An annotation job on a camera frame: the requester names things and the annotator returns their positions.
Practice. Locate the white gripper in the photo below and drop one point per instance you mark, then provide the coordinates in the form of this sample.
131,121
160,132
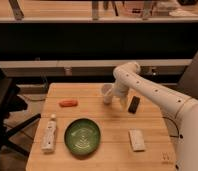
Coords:
121,91

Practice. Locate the white ceramic cup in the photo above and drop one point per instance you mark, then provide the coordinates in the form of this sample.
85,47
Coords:
107,93

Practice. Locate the green ceramic bowl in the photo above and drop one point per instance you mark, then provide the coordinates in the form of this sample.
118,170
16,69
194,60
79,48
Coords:
82,137

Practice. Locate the white plastic bottle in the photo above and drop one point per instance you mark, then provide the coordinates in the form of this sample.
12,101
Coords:
48,139

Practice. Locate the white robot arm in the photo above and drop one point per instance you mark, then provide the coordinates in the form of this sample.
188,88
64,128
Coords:
180,106

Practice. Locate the white rectangular block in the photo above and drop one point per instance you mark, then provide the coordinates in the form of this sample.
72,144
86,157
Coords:
137,140

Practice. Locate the wooden table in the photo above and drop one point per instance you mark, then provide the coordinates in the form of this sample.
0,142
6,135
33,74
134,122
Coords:
115,151

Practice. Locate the orange carrot toy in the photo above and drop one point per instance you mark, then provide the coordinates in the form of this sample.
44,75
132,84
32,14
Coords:
68,103

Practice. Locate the black office chair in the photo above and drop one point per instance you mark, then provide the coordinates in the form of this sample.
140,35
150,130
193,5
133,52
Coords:
11,102

